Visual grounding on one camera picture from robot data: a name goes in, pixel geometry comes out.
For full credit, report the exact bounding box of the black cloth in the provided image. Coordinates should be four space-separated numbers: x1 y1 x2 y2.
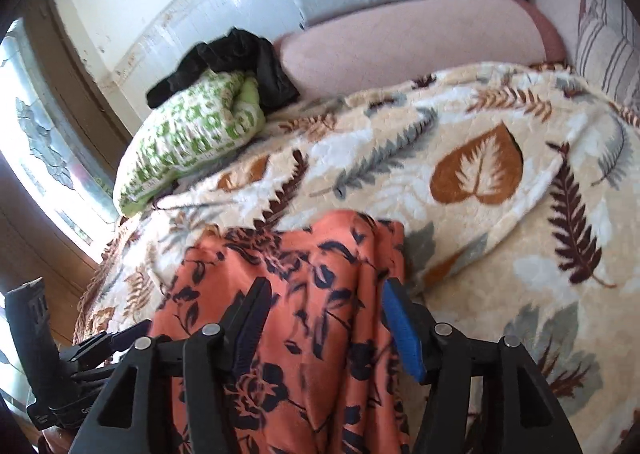
146 28 301 117

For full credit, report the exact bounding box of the wooden framed glass window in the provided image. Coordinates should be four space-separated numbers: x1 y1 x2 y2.
0 0 133 259

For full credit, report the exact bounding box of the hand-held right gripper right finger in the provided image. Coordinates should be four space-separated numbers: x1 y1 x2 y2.
382 278 584 454

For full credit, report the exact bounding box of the striped pillow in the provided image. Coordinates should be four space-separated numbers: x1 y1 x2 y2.
575 0 640 115

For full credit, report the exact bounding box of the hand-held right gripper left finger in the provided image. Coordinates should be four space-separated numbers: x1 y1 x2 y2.
70 276 273 454

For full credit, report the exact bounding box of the orange floral cloth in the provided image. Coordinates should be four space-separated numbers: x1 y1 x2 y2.
149 209 427 454

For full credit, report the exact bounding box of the leaf print fleece blanket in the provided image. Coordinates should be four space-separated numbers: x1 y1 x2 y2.
72 61 640 454

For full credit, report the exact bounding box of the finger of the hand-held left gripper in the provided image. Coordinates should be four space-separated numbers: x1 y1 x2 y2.
61 319 152 366

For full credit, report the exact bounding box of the green white patterned cloth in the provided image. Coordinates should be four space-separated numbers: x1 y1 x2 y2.
112 70 267 216

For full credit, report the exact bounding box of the pink bolster pillow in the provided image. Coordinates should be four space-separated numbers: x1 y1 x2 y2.
272 0 569 103

